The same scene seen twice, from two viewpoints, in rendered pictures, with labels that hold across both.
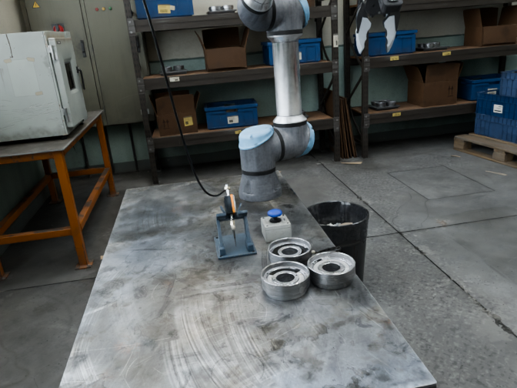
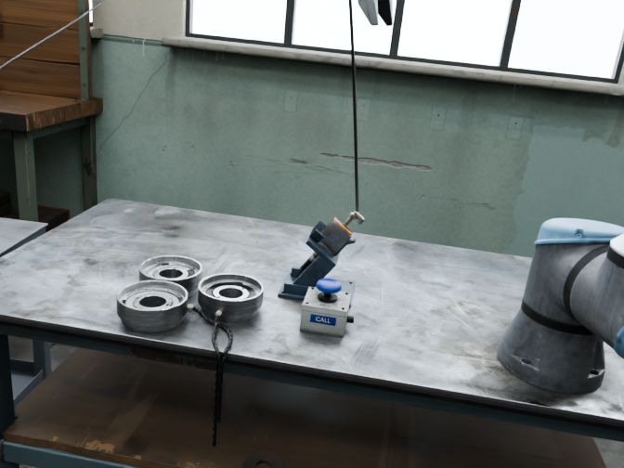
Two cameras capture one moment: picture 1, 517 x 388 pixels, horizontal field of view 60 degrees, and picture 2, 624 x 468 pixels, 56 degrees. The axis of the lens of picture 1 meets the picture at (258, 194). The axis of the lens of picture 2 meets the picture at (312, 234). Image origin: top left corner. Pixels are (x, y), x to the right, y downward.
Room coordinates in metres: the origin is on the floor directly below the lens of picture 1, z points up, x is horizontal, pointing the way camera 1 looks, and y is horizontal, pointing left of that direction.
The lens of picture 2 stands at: (1.31, -0.86, 1.25)
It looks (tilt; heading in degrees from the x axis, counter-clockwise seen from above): 20 degrees down; 105
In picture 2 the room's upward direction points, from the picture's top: 6 degrees clockwise
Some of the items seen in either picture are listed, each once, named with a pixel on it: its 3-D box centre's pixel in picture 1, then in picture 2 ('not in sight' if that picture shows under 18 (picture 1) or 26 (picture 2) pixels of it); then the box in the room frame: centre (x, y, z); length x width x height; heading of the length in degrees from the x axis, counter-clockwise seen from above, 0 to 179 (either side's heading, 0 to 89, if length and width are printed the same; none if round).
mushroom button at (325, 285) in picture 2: (275, 219); (327, 295); (1.13, -0.04, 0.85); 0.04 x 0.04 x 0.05
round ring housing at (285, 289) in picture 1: (285, 281); (171, 278); (0.85, -0.04, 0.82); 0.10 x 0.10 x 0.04
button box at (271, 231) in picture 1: (275, 226); (329, 310); (1.14, -0.04, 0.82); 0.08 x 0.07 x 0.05; 8
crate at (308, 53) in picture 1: (290, 51); not in sight; (4.69, -0.43, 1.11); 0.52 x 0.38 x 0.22; 98
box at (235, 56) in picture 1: (223, 48); not in sight; (4.58, 0.22, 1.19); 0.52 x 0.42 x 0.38; 98
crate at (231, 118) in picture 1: (231, 114); not in sight; (4.60, 0.21, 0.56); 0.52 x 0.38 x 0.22; 95
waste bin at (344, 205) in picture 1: (336, 249); not in sight; (2.14, -0.39, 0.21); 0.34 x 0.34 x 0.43
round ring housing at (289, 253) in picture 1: (289, 254); (230, 297); (0.98, -0.06, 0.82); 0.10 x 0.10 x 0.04
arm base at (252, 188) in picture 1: (259, 180); (555, 335); (1.48, -0.01, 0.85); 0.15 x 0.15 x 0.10
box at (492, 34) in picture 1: (490, 26); not in sight; (4.97, -2.56, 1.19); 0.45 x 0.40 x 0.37; 93
